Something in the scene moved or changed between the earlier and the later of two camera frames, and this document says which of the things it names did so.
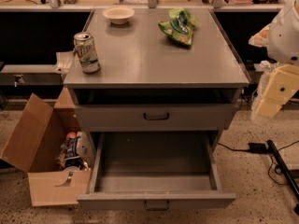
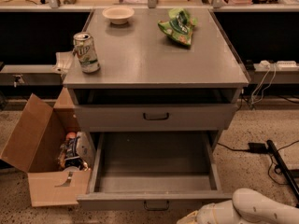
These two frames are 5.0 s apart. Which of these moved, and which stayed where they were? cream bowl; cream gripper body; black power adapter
Moved: cream gripper body
Stayed: cream bowl; black power adapter
